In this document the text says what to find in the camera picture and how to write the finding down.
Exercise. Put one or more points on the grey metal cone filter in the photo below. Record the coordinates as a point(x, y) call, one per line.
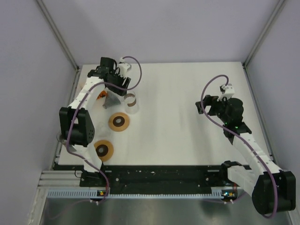
point(111, 100)

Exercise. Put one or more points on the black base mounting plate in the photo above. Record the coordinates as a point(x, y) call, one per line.
point(153, 179)

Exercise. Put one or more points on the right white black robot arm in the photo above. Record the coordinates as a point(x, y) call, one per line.
point(271, 188)

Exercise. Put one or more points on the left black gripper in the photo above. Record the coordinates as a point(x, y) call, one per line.
point(115, 73)

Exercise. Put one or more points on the grey slotted cable duct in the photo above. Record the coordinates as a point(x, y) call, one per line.
point(99, 194)

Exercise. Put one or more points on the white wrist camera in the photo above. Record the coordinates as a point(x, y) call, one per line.
point(227, 92)
point(123, 67)

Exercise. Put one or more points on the aluminium frame rail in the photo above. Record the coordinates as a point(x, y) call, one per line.
point(59, 179)

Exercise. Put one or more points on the wooden rimmed glass dripper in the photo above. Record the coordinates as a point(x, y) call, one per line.
point(119, 122)

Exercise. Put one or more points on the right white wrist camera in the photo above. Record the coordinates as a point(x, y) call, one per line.
point(227, 92)

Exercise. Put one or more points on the orange white coffee filter bag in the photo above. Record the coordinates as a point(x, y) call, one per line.
point(102, 94)

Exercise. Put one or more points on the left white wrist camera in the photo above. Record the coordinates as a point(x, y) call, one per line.
point(123, 67)

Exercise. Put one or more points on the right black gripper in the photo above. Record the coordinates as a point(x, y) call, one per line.
point(212, 101)

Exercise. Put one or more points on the glass carafe with wooden collar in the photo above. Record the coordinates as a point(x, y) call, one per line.
point(130, 103)

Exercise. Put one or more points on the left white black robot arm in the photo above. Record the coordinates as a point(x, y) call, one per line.
point(76, 125)

